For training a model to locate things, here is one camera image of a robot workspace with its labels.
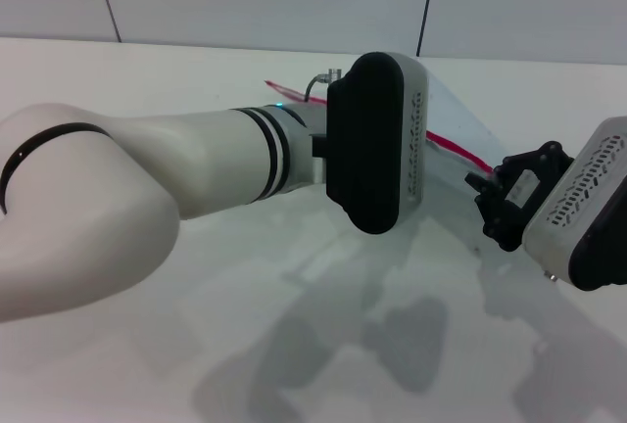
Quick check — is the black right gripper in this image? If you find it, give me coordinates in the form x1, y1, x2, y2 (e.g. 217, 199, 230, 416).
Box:
464, 140, 575, 254

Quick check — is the clear document bag red zip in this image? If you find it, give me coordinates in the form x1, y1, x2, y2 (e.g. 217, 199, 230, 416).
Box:
264, 57, 499, 228

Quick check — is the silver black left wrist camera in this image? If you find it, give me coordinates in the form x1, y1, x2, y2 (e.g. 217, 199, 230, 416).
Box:
324, 51, 432, 236

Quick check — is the silver left arm cable connector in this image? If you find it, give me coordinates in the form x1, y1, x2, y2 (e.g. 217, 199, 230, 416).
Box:
303, 67, 344, 102

